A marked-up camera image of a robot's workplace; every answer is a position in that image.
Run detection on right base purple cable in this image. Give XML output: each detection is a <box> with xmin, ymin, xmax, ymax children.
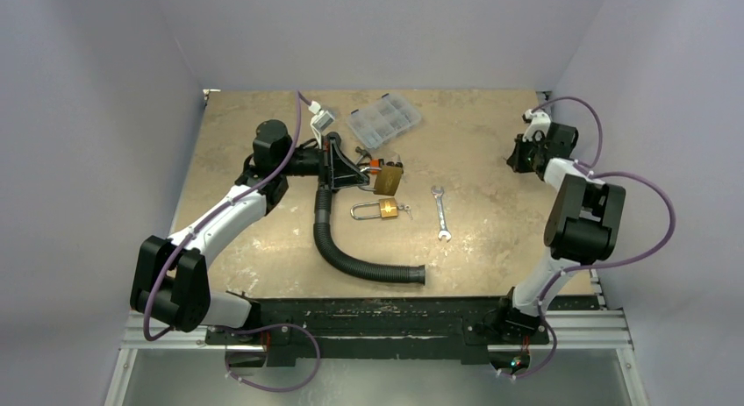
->
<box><xmin>490</xmin><ymin>327</ymin><xmax>561</xmax><ymax>382</ymax></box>

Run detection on brass padlock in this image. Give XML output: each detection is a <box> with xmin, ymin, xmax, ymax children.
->
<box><xmin>349</xmin><ymin>197</ymin><xmax>412</xmax><ymax>221</ymax></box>
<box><xmin>359</xmin><ymin>164</ymin><xmax>404</xmax><ymax>196</ymax></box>

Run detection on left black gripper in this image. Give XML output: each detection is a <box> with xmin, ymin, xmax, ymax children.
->
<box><xmin>277</xmin><ymin>135</ymin><xmax>369</xmax><ymax>189</ymax></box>

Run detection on black keys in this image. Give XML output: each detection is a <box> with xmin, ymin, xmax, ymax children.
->
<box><xmin>388</xmin><ymin>154</ymin><xmax>404</xmax><ymax>168</ymax></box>

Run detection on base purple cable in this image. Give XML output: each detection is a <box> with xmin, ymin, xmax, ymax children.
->
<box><xmin>223</xmin><ymin>324</ymin><xmax>321</xmax><ymax>393</ymax></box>
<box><xmin>490</xmin><ymin>327</ymin><xmax>561</xmax><ymax>382</ymax></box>

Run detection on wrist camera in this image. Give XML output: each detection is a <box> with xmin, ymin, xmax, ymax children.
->
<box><xmin>308</xmin><ymin>101</ymin><xmax>335</xmax><ymax>145</ymax></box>
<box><xmin>521</xmin><ymin>109</ymin><xmax>552</xmax><ymax>142</ymax></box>

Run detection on aluminium frame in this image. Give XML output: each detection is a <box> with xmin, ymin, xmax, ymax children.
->
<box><xmin>104</xmin><ymin>310</ymin><xmax>649</xmax><ymax>405</ymax></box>

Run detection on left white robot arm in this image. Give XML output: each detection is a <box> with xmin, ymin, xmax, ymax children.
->
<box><xmin>130</xmin><ymin>119</ymin><xmax>370</xmax><ymax>344</ymax></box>

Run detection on black corrugated hose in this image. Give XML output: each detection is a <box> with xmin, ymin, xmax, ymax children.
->
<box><xmin>312</xmin><ymin>185</ymin><xmax>427</xmax><ymax>286</ymax></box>

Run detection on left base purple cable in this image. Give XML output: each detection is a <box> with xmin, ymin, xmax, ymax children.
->
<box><xmin>223</xmin><ymin>324</ymin><xmax>321</xmax><ymax>393</ymax></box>

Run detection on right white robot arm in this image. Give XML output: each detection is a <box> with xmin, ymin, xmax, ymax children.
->
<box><xmin>492</xmin><ymin>121</ymin><xmax>626</xmax><ymax>342</ymax></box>

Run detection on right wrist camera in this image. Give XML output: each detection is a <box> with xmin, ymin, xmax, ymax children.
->
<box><xmin>521</xmin><ymin>109</ymin><xmax>552</xmax><ymax>142</ymax></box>

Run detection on clear plastic organizer box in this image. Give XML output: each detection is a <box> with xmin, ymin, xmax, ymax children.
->
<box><xmin>347</xmin><ymin>93</ymin><xmax>422</xmax><ymax>149</ymax></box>

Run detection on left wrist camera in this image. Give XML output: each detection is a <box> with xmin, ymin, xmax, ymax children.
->
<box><xmin>308</xmin><ymin>101</ymin><xmax>335</xmax><ymax>145</ymax></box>

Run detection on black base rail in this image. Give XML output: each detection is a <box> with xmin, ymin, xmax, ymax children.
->
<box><xmin>207</xmin><ymin>296</ymin><xmax>548</xmax><ymax>367</ymax></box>

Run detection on silver wrench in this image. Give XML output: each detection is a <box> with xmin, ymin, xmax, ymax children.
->
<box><xmin>431</xmin><ymin>186</ymin><xmax>452</xmax><ymax>242</ymax></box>

